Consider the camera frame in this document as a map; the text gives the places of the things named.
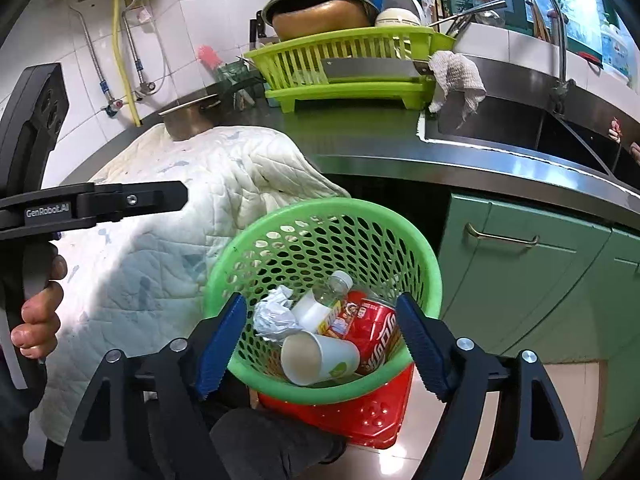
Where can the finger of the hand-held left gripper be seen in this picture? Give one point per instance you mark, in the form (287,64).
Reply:
(145,199)

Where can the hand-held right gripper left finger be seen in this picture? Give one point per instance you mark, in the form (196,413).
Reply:
(220,345)

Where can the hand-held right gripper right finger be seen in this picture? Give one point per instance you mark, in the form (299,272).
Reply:
(425,345)

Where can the red soda can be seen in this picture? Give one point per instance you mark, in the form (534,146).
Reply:
(377,340)

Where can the white paper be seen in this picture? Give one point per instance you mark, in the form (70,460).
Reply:
(272,317)

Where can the orange wafer snack packet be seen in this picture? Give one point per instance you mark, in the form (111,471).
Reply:
(336,321)

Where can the clear plastic bottle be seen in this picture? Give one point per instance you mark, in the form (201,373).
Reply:
(310,312)
(337,285)

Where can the white paper cup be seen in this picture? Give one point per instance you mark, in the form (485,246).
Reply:
(330,357)

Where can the green plastic wastebasket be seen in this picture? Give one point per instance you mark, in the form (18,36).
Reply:
(320,230)

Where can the person's left hand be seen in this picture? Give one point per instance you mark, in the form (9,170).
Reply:
(40,320)

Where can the cream quilted blanket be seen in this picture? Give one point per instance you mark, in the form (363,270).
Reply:
(175,260)

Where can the metal water valve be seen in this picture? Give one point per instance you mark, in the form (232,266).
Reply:
(145,91)
(112,108)

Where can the steel pot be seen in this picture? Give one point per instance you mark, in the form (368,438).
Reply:
(187,122)

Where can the green cabinet door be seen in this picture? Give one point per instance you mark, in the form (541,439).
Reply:
(520,285)
(620,335)

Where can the person's leg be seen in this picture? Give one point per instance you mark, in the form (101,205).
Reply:
(275,445)

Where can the pink bottle brush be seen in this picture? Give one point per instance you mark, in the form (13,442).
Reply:
(209,56)

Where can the green plastic dish rack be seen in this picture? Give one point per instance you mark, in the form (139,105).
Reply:
(350,95)

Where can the steel sink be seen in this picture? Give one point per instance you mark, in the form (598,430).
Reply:
(505,125)

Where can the brown bowl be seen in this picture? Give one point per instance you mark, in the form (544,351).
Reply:
(320,17)

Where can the steel cleaver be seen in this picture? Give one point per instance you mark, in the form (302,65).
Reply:
(370,69)

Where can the white dishcloth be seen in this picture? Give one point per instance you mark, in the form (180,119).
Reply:
(457,80)

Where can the white bowl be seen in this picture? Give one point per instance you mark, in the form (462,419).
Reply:
(397,17)

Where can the steel faucet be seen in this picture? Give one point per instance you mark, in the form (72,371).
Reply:
(562,50)

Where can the white plate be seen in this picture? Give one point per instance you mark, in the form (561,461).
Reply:
(405,0)

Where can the steel ladle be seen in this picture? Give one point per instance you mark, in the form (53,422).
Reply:
(475,12)

